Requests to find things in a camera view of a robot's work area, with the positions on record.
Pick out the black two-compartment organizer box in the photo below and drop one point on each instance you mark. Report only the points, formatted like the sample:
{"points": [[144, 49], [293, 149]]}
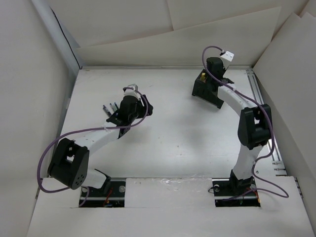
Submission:
{"points": [[207, 91]]}

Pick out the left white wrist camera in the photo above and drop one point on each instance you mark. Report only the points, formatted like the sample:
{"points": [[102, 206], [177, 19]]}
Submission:
{"points": [[131, 90]]}

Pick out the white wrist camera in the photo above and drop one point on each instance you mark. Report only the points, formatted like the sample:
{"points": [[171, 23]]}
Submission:
{"points": [[131, 90], [227, 58]]}

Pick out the yellow highlighter marker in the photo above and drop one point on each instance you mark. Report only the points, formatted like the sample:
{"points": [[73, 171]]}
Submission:
{"points": [[203, 77]]}

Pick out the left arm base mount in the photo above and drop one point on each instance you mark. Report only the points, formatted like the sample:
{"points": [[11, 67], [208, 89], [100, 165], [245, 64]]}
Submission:
{"points": [[112, 195]]}

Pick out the black patterned pen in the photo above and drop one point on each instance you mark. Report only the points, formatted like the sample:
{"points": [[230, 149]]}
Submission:
{"points": [[106, 110]]}

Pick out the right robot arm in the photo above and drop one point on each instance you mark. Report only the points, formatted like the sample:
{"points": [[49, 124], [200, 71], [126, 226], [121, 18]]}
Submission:
{"points": [[253, 128]]}

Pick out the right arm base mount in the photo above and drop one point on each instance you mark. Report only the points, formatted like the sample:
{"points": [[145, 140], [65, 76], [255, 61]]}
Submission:
{"points": [[226, 194]]}

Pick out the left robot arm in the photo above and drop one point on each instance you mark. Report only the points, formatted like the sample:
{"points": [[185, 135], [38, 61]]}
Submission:
{"points": [[70, 162]]}

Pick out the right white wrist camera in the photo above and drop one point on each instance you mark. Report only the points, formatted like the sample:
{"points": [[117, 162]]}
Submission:
{"points": [[227, 58]]}

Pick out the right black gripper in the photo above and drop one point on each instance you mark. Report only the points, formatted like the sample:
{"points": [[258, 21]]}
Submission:
{"points": [[223, 69]]}

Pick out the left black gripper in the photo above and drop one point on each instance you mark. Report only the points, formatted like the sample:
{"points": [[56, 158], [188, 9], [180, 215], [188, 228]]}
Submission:
{"points": [[143, 109]]}

